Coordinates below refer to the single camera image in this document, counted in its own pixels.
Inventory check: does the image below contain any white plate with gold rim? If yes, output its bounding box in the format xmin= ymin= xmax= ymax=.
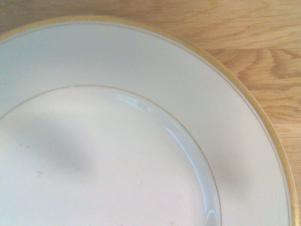
xmin=0 ymin=15 xmax=299 ymax=226

